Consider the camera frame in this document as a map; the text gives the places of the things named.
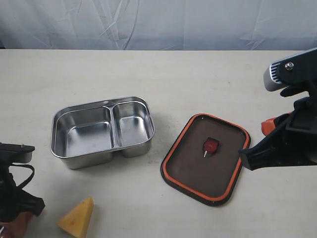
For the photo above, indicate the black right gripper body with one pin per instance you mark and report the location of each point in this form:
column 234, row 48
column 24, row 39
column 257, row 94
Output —
column 294, row 142

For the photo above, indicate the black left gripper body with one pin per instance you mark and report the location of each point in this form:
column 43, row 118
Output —
column 14, row 200

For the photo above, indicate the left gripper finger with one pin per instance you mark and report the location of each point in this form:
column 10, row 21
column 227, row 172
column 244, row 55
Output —
column 19, row 226

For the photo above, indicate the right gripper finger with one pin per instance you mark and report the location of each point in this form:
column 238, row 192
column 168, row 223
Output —
column 269, row 125

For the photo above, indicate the yellow toy cheese wedge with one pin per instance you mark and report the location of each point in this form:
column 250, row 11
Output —
column 76, row 221

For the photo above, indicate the dark transparent lid orange seal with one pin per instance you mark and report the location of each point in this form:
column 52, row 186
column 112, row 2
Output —
column 204, row 162

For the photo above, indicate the red toy sausage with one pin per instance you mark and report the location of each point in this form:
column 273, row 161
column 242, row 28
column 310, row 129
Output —
column 4, row 232

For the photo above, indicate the steel two-compartment lunch box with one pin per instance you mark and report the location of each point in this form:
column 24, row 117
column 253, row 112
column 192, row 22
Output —
column 90, row 134

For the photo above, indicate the grey fabric backdrop curtain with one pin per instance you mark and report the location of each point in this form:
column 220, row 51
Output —
column 159, row 24

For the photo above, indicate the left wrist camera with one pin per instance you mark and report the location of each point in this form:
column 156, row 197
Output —
column 15, row 153

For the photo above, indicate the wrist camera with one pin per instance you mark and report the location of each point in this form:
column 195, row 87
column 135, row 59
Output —
column 293, row 70
column 15, row 153

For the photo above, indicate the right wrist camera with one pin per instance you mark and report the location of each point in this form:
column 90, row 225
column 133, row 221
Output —
column 293, row 70

